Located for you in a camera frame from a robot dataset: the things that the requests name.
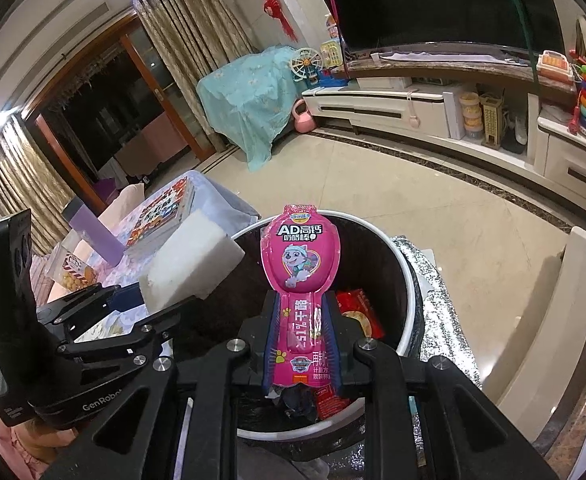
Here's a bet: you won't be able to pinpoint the orange toy cash register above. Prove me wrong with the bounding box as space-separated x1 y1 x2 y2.
537 50 574 81

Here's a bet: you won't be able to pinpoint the red food packet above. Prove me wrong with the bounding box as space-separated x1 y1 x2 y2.
334 287 386 341

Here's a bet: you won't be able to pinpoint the red hanging knot ornament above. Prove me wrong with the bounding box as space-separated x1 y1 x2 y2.
235 0 296 41

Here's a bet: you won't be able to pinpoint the clear popcorn jar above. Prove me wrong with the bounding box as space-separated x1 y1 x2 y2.
45 242 98 293

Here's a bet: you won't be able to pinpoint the red snack wrapper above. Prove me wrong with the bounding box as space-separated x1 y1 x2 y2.
313 385 354 421

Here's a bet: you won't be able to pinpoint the black television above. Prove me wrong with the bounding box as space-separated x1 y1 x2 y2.
303 0 564 53

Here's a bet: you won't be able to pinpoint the white television cabinet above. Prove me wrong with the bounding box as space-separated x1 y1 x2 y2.
300 47 586 191

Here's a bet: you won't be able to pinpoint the yellow stacked containers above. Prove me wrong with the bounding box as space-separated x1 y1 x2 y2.
459 91 481 141

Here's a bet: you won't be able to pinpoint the wooden glass sliding door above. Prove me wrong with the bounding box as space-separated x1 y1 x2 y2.
23 12 218 191

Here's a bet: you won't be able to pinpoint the blue foil wrapper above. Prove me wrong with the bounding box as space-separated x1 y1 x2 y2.
278 390 318 423

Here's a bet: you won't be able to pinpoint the pink kettlebell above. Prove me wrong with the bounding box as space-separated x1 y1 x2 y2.
293 99 316 134

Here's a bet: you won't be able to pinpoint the colourful house toy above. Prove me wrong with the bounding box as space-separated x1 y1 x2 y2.
320 37 344 68

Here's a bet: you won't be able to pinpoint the pink sofa cushion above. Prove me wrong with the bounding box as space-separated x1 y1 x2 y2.
98 182 146 231

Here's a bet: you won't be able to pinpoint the gold curtain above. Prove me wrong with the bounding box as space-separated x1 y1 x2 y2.
133 0 258 156
0 112 76 256

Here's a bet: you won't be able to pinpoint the green hoop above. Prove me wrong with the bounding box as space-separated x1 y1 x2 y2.
495 0 544 91

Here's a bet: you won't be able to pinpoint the teal furniture cover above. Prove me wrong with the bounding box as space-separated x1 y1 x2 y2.
195 45 306 171

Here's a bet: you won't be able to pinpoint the ferris wheel toy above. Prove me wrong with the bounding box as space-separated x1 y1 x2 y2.
290 47 322 85

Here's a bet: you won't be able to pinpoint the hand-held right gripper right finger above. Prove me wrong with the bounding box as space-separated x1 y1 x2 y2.
323 292 558 480

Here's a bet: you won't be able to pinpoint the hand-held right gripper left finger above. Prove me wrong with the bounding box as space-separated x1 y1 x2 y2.
38 292 286 480

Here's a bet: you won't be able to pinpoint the pink snack wrapper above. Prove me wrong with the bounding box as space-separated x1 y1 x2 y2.
260 204 342 392

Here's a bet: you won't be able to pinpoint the ceiling air vent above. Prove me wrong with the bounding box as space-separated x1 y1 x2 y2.
0 0 92 66
3 2 110 86

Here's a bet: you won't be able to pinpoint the yellow box grater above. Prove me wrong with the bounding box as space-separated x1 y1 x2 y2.
480 94 506 148

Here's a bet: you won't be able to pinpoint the purple water bottle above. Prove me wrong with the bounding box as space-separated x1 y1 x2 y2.
63 196 126 263

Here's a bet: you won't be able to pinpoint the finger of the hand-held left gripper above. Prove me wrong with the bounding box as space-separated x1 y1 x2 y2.
35 282 146 323
55 296 201 376

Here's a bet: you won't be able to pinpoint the stack of colourful books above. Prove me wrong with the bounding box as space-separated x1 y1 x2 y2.
123 185 198 261
125 178 196 248

